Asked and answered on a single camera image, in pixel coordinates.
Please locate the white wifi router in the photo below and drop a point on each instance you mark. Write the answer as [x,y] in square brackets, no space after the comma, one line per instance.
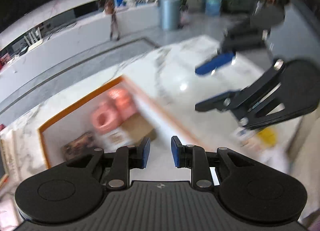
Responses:
[33,38]

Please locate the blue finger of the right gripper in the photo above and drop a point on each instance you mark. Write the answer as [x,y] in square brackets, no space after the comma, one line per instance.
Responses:
[285,91]
[217,61]

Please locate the blue water jug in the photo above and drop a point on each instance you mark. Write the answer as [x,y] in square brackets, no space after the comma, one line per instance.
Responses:
[213,7]

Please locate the yellow tape measure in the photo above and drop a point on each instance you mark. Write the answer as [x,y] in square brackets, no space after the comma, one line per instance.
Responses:
[268,136]

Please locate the orange storage box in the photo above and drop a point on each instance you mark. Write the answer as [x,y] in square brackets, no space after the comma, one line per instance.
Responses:
[75,120]

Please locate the brown patterned tin box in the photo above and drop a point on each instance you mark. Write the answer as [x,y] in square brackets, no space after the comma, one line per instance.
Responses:
[78,146]

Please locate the grey blue trash bin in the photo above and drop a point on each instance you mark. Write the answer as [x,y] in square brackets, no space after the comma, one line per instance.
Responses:
[169,14]

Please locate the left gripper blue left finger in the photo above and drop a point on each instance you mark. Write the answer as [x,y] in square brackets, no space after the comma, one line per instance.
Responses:
[118,164]

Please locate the pink cup holder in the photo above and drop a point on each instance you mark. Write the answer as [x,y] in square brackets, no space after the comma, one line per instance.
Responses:
[105,118]

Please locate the white milk carton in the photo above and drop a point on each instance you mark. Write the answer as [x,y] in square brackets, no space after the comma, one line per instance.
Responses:
[130,132]

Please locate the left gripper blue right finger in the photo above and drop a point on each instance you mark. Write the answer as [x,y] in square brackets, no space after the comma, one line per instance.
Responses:
[197,160]

